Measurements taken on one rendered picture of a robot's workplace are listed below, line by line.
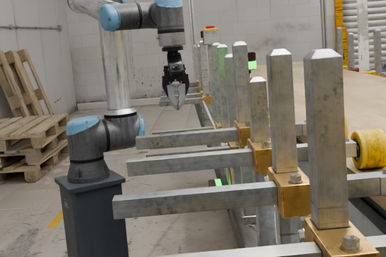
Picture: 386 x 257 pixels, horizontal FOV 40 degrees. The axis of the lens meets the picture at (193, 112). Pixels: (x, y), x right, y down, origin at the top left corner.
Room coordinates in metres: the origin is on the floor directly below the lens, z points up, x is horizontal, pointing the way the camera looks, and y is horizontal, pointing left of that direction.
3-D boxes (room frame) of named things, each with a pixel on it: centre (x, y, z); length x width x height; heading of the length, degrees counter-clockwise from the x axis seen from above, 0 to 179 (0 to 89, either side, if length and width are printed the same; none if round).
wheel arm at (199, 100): (3.05, -0.03, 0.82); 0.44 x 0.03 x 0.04; 91
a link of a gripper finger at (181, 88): (1.78, 0.03, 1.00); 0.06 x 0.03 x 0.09; 3
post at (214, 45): (2.09, -0.11, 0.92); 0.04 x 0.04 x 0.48; 1
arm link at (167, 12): (1.78, 0.05, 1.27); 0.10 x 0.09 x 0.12; 25
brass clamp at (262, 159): (1.07, -0.14, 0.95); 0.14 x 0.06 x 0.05; 1
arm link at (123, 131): (2.40, 0.33, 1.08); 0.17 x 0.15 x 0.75; 115
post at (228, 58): (1.59, -0.12, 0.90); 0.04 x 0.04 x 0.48; 1
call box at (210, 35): (2.35, -0.11, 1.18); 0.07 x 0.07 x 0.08; 1
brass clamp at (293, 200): (0.82, -0.14, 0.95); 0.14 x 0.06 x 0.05; 1
